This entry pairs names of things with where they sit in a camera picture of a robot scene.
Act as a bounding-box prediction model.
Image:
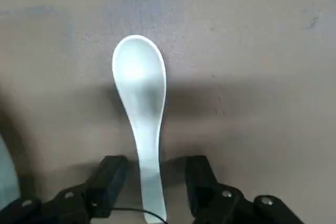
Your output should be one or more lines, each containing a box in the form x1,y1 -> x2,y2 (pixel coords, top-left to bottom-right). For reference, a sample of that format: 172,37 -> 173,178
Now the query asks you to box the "stainless steel steamer pot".
0,126 -> 23,206

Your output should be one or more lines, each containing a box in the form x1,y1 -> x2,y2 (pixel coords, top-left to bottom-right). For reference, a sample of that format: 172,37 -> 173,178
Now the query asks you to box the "white ceramic soup spoon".
112,34 -> 168,224

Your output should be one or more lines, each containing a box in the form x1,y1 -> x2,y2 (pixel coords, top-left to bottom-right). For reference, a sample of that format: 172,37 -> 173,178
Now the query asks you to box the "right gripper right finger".
184,155 -> 308,224

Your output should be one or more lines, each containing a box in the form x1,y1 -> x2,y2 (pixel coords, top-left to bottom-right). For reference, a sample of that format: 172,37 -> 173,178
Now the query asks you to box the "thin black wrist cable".
110,207 -> 169,222

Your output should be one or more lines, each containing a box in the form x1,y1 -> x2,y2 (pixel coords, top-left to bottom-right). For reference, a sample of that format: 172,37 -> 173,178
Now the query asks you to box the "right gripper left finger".
5,155 -> 130,224

